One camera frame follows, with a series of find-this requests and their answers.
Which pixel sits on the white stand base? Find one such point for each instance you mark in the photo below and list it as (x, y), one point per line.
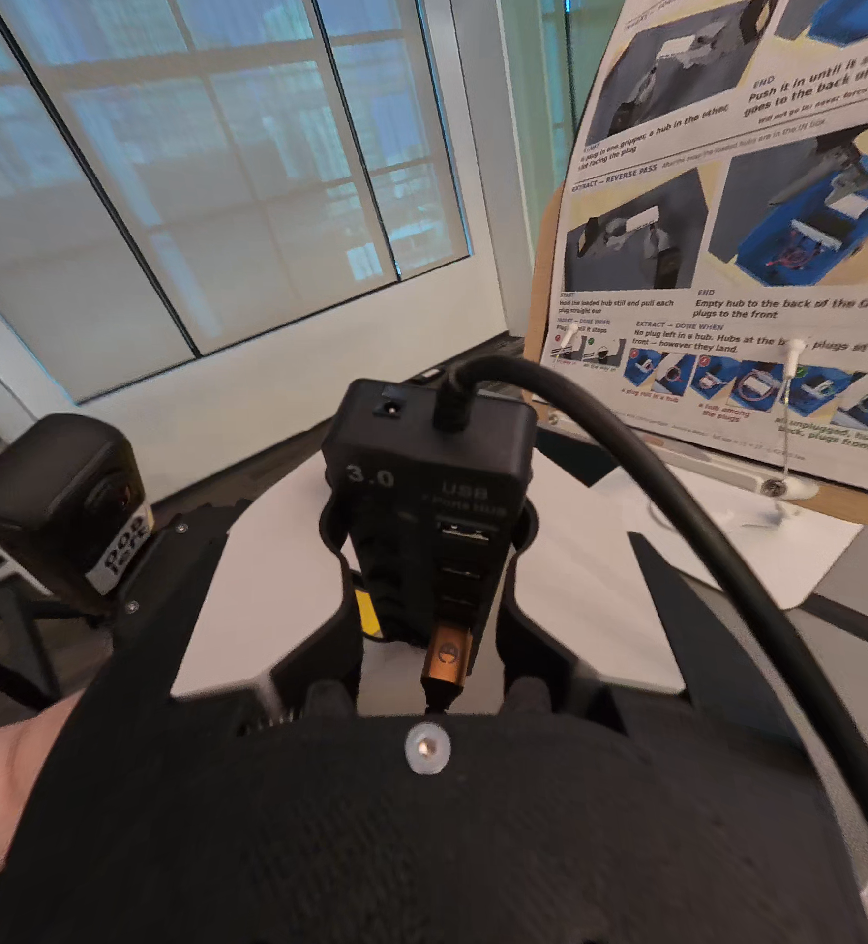
(759, 546)

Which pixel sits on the narrow glass window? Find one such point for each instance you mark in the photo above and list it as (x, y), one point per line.
(582, 59)

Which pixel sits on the large glass window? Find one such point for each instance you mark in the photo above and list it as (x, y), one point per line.
(183, 177)

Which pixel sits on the instruction poster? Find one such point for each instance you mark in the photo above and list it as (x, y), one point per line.
(729, 221)

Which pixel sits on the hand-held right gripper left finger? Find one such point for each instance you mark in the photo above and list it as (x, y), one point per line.
(279, 605)

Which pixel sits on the black flat desk pad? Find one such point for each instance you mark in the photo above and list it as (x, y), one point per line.
(574, 450)

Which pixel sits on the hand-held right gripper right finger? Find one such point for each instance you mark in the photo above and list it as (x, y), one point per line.
(582, 590)

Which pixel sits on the black 7-port USB hub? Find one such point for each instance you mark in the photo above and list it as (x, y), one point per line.
(670, 487)

